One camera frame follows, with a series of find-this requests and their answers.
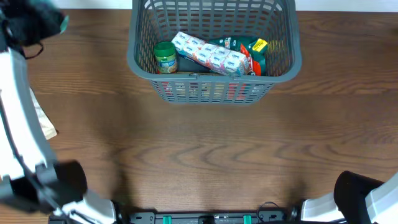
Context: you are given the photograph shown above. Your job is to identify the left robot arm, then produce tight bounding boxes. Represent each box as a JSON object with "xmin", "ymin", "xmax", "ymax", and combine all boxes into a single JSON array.
[{"xmin": 1, "ymin": 0, "xmax": 120, "ymax": 223}]

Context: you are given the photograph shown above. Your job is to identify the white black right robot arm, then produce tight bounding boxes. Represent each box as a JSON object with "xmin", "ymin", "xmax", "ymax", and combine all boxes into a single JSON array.
[{"xmin": 299, "ymin": 170, "xmax": 397, "ymax": 224}]

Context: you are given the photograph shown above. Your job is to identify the grey plastic slotted basket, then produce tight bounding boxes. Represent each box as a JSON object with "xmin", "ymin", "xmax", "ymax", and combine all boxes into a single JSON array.
[{"xmin": 127, "ymin": 0, "xmax": 302, "ymax": 104}]

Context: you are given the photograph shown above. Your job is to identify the green coffee sachet bag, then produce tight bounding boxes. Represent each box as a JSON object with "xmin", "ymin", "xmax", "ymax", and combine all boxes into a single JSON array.
[{"xmin": 208, "ymin": 35, "xmax": 269, "ymax": 76}]

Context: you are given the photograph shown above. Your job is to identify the red spaghetti pasta packet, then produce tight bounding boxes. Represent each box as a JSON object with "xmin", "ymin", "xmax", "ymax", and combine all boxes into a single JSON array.
[{"xmin": 157, "ymin": 68, "xmax": 249, "ymax": 102}]

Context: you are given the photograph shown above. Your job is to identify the small white mint packet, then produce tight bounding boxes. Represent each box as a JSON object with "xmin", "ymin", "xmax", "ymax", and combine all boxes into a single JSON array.
[{"xmin": 60, "ymin": 16, "xmax": 69, "ymax": 34}]

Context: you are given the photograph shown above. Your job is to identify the blue Kleenex tissue pack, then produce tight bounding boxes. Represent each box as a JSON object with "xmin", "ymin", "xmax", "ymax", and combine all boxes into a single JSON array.
[{"xmin": 172, "ymin": 32, "xmax": 252, "ymax": 77}]

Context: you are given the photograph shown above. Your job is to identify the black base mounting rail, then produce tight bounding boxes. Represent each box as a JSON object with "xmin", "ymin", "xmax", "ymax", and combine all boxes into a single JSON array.
[{"xmin": 116, "ymin": 208, "xmax": 301, "ymax": 224}]

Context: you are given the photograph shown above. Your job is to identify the green lid glass jar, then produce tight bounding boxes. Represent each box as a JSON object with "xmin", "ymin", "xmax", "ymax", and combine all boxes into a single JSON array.
[{"xmin": 154, "ymin": 42, "xmax": 177, "ymax": 73}]

